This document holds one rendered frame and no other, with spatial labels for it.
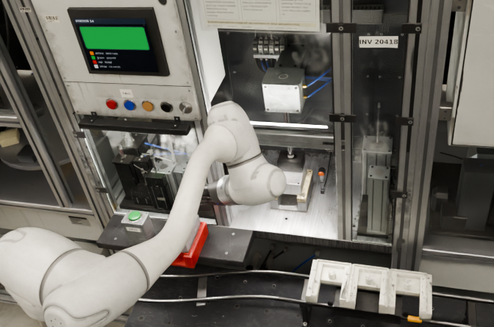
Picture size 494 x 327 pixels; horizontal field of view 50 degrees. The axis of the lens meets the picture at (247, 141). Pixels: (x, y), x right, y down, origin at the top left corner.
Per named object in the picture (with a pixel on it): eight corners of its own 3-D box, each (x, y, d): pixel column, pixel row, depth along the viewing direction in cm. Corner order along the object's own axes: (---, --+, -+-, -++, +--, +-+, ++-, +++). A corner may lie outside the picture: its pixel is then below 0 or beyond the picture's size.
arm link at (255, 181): (259, 197, 153) (242, 155, 151) (298, 191, 141) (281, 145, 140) (234, 214, 145) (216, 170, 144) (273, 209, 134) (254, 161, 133)
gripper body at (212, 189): (241, 185, 157) (221, 189, 163) (220, 172, 152) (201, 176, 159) (234, 209, 153) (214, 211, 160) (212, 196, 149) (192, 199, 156)
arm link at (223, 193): (232, 166, 148) (219, 170, 153) (223, 196, 144) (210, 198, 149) (255, 181, 153) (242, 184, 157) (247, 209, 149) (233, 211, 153)
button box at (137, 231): (129, 245, 183) (120, 221, 176) (138, 228, 189) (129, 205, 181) (150, 248, 181) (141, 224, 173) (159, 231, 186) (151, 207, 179)
